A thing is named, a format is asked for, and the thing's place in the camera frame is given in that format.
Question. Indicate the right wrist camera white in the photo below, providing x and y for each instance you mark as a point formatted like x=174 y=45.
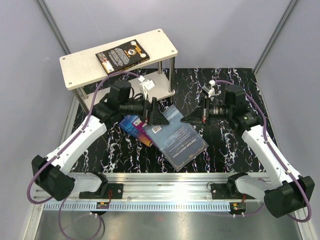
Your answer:
x=209 y=89

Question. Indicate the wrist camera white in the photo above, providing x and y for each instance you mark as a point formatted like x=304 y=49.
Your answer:
x=145 y=85
x=209 y=89

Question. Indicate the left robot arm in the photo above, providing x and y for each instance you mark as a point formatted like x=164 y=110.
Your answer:
x=52 y=173

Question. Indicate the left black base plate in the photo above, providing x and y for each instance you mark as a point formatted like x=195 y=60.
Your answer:
x=106 y=191

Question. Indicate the black book with circles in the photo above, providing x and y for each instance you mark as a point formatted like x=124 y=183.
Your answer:
x=122 y=57

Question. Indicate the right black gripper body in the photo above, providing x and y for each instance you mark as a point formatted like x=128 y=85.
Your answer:
x=214 y=110

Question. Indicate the white two-tier wooden shelf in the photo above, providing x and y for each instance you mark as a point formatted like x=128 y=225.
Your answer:
x=92 y=65

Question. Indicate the purple puzzle book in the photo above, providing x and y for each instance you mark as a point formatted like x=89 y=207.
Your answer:
x=140 y=134

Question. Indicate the blue Jane Eyre book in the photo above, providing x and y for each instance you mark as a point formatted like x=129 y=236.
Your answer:
x=127 y=125

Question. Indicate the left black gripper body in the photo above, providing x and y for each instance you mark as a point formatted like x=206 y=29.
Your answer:
x=139 y=107

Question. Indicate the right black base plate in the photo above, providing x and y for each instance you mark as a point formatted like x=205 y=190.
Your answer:
x=220 y=191

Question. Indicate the dark blue book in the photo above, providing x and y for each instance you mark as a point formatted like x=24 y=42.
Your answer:
x=179 y=142

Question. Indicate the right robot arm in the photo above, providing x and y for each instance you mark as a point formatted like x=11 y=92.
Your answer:
x=288 y=193

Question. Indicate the white slotted cable duct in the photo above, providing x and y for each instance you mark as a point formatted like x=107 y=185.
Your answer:
x=135 y=206

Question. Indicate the aluminium mounting rail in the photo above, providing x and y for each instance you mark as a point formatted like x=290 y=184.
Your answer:
x=159 y=187

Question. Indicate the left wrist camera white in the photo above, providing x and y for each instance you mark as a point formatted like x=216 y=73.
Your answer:
x=145 y=85

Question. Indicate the black marble pattern mat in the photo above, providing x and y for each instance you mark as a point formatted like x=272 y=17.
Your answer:
x=119 y=152

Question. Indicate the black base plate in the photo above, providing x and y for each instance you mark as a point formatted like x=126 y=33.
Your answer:
x=220 y=191
x=106 y=191

